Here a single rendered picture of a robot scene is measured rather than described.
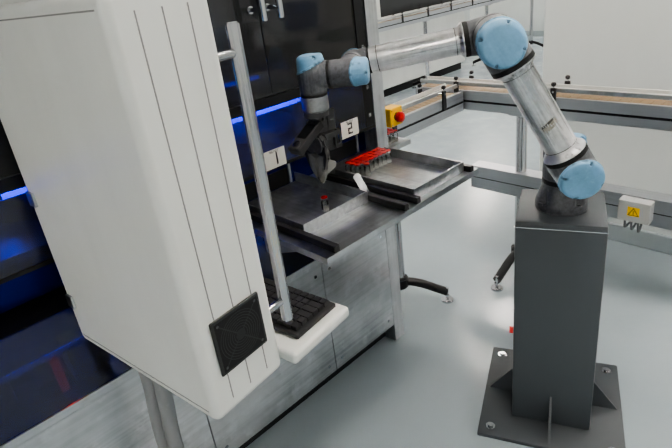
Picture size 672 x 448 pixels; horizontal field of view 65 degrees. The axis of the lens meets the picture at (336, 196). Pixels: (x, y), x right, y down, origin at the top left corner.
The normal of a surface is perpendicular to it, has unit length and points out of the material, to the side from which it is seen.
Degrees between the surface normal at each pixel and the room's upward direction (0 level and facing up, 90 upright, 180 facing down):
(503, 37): 83
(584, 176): 97
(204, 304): 90
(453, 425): 0
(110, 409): 90
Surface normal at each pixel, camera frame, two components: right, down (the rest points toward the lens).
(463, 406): -0.12, -0.91
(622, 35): -0.70, 0.36
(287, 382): 0.70, 0.21
